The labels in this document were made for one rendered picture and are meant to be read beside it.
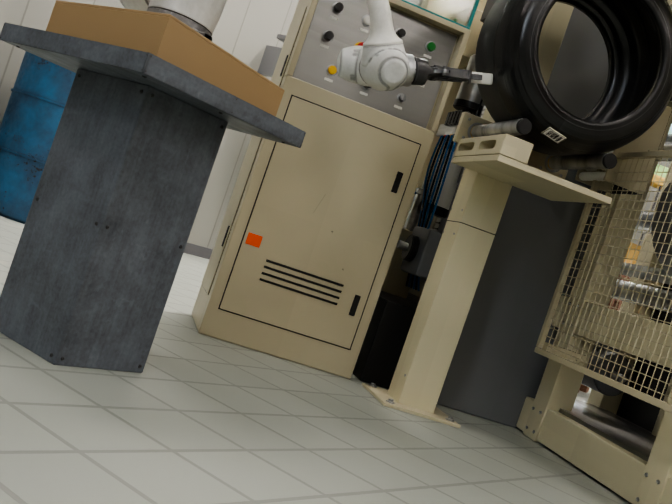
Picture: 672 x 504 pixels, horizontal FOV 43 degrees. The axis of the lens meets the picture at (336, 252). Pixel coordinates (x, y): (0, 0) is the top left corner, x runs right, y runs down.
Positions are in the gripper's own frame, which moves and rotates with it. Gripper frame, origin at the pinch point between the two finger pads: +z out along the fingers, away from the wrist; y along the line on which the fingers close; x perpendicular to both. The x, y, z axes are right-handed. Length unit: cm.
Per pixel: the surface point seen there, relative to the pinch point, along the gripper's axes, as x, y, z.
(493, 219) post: 40, 26, 19
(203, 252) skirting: 88, 414, -43
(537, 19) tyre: -15.5, -11.8, 10.3
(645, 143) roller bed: 12, 19, 66
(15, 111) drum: 6, 244, -157
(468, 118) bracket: 9.2, 23.6, 6.6
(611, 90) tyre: -3, 15, 50
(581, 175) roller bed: 23, 36, 54
